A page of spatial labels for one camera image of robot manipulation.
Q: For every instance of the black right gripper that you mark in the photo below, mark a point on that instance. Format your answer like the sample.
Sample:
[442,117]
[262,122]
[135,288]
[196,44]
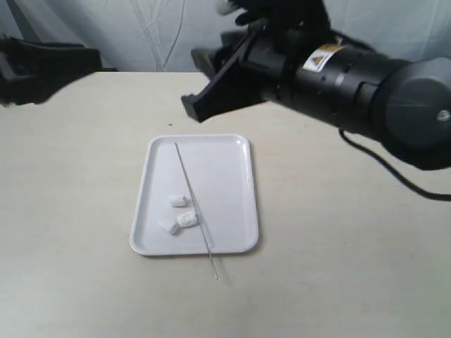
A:
[280,38]

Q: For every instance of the thin metal skewer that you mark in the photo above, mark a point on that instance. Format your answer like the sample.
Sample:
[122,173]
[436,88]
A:
[197,211]

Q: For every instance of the white plastic tray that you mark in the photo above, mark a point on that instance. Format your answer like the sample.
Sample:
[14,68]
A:
[219,167]

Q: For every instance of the white marshmallow top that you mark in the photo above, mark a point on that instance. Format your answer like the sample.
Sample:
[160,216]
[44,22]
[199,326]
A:
[169,225]

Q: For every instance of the white marshmallow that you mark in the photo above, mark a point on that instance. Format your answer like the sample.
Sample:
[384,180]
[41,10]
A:
[178,201]
[187,219]
[169,225]

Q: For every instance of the white wrinkled backdrop cloth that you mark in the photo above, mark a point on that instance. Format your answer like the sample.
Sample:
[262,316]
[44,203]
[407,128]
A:
[148,36]

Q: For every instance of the grey Piper robot arm right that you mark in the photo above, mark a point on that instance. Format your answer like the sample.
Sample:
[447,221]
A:
[403,105]

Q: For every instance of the white marshmallow bottom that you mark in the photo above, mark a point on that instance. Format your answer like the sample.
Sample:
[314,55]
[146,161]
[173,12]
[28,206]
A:
[187,219]

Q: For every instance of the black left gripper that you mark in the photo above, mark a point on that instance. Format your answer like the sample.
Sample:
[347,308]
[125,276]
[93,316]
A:
[32,72]

